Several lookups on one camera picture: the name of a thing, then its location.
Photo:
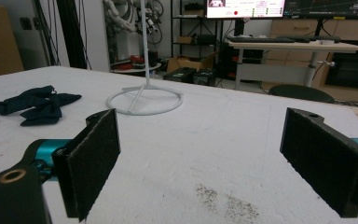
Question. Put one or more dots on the black vertical post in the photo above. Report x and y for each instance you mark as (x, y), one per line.
(71, 34)

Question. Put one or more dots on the round white side table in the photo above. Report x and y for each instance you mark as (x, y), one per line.
(135, 69)

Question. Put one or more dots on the beige standing desk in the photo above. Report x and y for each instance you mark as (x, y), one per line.
(295, 53)

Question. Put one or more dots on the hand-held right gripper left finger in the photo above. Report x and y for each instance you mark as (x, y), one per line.
(87, 168)

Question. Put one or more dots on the dark navy cloth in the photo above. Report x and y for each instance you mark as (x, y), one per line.
(37, 104)

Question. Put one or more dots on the black equipment case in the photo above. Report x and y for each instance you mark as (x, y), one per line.
(180, 74)

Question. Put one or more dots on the dark-screen monitor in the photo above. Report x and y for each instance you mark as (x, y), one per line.
(329, 7)

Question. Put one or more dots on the open cardboard box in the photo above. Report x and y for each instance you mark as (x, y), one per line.
(189, 62)

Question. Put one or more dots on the white-screen monitor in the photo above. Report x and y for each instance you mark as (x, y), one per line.
(245, 7)

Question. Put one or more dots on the dark round chair seat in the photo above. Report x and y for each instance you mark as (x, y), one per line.
(301, 93)

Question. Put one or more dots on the black keyboard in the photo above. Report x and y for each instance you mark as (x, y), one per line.
(261, 39)

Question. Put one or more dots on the black metal shelf rack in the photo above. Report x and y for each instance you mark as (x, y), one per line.
(195, 34)

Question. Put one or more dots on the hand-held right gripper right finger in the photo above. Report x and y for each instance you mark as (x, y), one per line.
(326, 161)

